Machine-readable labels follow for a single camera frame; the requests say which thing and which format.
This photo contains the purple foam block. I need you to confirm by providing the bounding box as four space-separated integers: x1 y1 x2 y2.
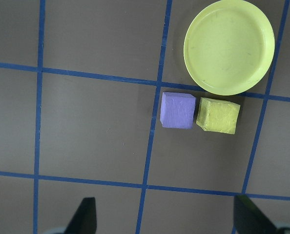
160 91 197 129

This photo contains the yellow round plate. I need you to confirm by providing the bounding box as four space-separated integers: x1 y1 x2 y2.
183 0 275 96

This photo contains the yellow foam block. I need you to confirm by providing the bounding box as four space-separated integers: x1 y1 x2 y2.
196 97 241 135

